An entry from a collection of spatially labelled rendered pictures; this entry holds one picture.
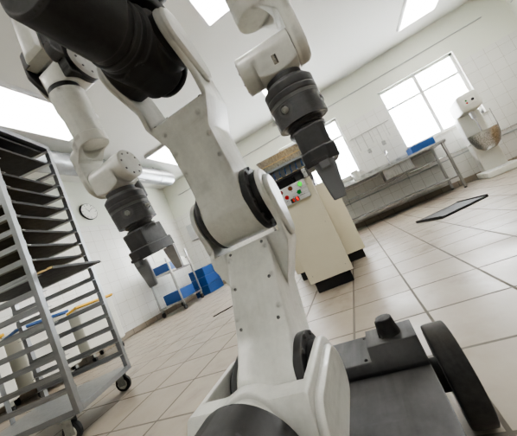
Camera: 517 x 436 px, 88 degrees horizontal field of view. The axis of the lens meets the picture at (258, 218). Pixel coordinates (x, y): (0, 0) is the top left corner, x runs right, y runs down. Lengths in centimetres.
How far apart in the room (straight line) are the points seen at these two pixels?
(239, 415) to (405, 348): 42
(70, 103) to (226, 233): 43
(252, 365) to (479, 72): 662
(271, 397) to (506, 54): 691
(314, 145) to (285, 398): 35
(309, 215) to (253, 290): 157
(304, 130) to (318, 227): 163
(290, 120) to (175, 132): 25
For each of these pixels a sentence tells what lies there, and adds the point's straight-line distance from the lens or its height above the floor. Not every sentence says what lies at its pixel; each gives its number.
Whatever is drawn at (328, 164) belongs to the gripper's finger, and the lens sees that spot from 42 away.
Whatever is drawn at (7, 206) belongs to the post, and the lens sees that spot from 199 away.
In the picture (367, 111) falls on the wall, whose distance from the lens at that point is 631.
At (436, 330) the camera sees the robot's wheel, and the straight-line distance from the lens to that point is 72.
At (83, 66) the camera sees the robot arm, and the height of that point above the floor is 103.
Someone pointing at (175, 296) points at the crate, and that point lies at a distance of 560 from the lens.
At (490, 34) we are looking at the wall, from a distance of 711.
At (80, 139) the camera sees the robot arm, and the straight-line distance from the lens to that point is 71.
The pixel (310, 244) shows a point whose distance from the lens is 206.
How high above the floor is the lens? 51
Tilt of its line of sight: 6 degrees up
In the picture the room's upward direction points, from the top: 24 degrees counter-clockwise
